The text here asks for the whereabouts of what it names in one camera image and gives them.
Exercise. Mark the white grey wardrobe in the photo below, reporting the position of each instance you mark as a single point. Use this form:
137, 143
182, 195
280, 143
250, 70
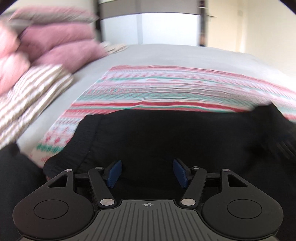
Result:
161, 27

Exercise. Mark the black pants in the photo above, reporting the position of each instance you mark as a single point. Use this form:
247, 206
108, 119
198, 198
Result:
150, 139

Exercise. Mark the dark cloth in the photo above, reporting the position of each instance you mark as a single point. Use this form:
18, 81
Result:
13, 185

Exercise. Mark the pink pillow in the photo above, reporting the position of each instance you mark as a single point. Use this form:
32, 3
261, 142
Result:
69, 54
57, 34
9, 62

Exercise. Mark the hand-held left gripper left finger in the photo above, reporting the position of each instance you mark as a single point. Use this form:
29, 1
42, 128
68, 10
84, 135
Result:
115, 172

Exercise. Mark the bed with grey cover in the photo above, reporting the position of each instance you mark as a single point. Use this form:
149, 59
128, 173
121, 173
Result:
161, 55

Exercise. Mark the patterned red green blanket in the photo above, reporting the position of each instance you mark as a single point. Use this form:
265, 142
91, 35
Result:
173, 88

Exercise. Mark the striped beige pillow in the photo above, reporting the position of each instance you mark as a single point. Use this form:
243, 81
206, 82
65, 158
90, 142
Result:
34, 81
34, 113

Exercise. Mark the beige folded cloth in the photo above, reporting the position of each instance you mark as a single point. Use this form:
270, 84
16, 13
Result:
113, 47

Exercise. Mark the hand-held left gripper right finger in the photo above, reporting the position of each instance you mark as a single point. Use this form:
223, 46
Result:
180, 172

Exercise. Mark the cream door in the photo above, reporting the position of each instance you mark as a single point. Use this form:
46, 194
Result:
222, 30

